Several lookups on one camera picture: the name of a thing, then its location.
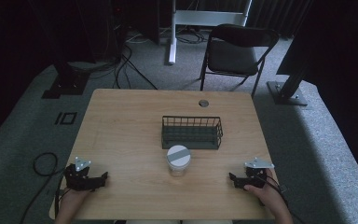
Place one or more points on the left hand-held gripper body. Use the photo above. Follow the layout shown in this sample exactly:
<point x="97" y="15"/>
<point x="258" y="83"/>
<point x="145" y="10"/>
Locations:
<point x="76" y="179"/>

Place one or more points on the black folding chair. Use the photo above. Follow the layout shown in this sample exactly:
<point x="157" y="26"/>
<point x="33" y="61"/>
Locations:
<point x="234" y="53"/>

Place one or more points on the black stand with bolted base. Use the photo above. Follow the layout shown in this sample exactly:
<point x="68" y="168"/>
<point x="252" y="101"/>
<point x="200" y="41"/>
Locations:
<point x="289" y="90"/>

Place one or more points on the dark curtain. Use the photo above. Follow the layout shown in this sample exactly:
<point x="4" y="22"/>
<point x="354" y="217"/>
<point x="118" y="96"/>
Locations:
<point x="276" y="14"/>

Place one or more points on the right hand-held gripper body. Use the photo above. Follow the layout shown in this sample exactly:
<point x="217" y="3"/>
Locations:
<point x="256" y="174"/>

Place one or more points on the grey round table grommet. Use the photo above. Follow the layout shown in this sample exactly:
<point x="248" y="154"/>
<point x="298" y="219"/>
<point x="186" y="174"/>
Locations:
<point x="203" y="103"/>

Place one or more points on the clear jar with white lid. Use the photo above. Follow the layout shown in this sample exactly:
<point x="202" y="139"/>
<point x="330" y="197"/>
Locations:
<point x="178" y="160"/>

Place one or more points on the white metal desk frame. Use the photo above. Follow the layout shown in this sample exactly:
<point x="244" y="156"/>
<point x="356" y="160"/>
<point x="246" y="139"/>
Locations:
<point x="199" y="18"/>

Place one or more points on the person's right hand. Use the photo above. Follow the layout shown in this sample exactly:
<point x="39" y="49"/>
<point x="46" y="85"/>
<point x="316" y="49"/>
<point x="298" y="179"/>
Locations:
<point x="265" y="194"/>

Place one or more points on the person's left hand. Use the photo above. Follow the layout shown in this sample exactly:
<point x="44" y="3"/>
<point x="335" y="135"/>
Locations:
<point x="74" y="197"/>

